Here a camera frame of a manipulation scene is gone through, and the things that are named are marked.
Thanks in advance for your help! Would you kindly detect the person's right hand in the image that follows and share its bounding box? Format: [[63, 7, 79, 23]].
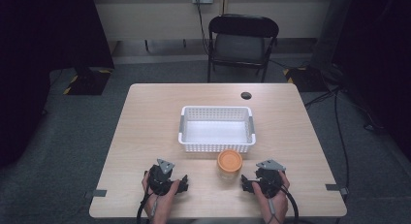
[[251, 170, 291, 221]]

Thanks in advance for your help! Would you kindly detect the black wall outlet cable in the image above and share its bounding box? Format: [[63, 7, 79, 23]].
[[195, 0, 211, 55]]

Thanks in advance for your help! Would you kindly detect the black floor cable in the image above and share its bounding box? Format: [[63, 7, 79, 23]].
[[303, 87, 352, 190]]

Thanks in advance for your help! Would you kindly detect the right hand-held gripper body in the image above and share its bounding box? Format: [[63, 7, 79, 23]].
[[254, 158, 287, 200]]

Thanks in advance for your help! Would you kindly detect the person's left hand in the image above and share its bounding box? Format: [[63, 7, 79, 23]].
[[141, 172, 181, 219]]

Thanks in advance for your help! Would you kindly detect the clear jar with orange lid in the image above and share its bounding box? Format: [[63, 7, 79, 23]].
[[216, 148, 244, 181]]

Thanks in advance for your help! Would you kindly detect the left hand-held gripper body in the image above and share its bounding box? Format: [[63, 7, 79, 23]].
[[146, 158, 182, 196]]

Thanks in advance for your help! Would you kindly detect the black stand base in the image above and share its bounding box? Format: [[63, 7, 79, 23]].
[[282, 67, 328, 93], [62, 66, 113, 96]]

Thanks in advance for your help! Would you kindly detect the white plastic basket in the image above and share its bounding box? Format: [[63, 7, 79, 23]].
[[177, 105, 257, 153]]

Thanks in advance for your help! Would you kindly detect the black folding chair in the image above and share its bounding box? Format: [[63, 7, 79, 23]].
[[206, 13, 281, 84]]

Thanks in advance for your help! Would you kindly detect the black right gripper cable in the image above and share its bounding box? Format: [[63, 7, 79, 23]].
[[280, 184, 300, 224]]

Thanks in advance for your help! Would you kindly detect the grey tape strip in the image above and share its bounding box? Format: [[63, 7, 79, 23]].
[[325, 183, 350, 196], [83, 189, 108, 200]]

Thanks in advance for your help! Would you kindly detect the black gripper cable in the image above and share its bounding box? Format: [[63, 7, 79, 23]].
[[136, 184, 153, 224], [280, 184, 300, 224]]

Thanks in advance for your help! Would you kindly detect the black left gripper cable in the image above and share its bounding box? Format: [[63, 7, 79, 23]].
[[136, 184, 153, 224]]

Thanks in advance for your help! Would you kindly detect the black curtain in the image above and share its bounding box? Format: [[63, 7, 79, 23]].
[[0, 0, 116, 170], [332, 0, 411, 162]]

